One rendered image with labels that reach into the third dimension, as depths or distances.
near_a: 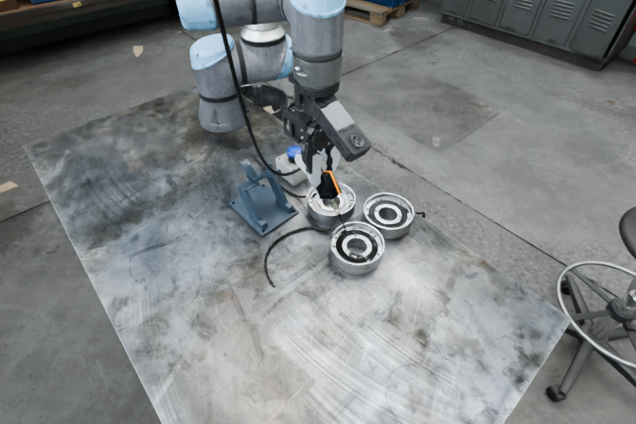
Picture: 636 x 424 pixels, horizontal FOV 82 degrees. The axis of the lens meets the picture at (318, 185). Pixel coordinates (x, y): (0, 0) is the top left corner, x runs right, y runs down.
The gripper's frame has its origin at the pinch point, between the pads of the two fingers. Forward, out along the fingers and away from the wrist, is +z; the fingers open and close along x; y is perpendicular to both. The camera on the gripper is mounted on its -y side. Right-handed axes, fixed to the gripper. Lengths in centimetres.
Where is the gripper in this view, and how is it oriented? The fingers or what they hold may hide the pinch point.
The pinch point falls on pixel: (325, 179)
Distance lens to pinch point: 70.5
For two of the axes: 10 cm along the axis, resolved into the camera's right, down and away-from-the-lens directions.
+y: -6.8, -5.0, 5.3
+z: 0.0, 7.3, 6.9
